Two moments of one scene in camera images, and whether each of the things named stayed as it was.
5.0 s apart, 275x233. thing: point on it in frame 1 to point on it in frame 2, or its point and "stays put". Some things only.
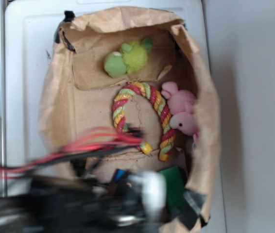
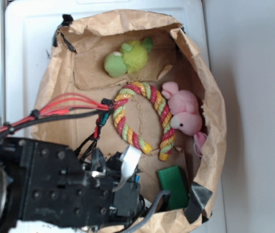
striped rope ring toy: x=118 y=118 stays put
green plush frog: x=133 y=58 stays put
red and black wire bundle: x=93 y=141 to x=63 y=104
